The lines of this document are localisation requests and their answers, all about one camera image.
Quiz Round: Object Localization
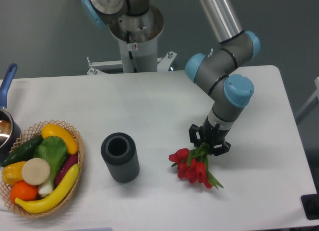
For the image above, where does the blue handled saucepan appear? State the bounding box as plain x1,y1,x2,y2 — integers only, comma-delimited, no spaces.
0,63,21,162

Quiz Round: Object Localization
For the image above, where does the orange fruit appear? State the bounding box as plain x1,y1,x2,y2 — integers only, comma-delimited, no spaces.
10,181,38,204

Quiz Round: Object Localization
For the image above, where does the black device at table edge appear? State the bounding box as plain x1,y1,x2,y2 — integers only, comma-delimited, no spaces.
301,194,319,220

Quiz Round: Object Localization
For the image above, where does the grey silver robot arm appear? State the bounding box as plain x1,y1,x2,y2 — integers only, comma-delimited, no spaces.
81,0,260,156

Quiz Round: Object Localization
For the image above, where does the dark grey ribbed vase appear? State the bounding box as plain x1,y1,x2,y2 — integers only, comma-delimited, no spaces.
101,132,140,183

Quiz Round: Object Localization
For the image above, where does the white frame at right edge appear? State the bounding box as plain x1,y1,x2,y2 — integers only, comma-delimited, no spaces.
295,77,319,125

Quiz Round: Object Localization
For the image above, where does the green cucumber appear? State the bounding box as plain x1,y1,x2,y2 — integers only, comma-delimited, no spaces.
0,135,43,167

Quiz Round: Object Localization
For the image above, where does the purple sweet potato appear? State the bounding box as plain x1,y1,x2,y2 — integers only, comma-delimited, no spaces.
54,154,78,187

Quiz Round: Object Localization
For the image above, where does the yellow banana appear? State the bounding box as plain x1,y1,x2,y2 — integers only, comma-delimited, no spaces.
15,164,80,214

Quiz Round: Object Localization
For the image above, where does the beige round disc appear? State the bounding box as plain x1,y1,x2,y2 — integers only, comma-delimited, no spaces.
21,158,50,186

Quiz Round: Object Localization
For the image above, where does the green bok choy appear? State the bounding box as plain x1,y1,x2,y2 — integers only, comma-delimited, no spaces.
33,136,67,198

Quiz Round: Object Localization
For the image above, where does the red tulip bouquet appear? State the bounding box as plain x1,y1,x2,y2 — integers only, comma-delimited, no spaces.
168,143,223,189

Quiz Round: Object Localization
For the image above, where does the woven wicker basket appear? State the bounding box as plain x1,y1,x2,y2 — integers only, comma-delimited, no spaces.
0,120,84,218

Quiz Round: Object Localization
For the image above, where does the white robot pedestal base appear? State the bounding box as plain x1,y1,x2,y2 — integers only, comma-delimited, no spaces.
87,5,177,75

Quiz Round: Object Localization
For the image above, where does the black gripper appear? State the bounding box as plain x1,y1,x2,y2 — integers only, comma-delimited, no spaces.
188,120,231,156

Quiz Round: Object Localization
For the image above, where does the yellow bell pepper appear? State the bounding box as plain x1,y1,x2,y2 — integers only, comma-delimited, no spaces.
1,161,26,186

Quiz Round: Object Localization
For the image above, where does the yellow squash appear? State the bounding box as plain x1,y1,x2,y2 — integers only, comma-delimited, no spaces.
41,124,79,155

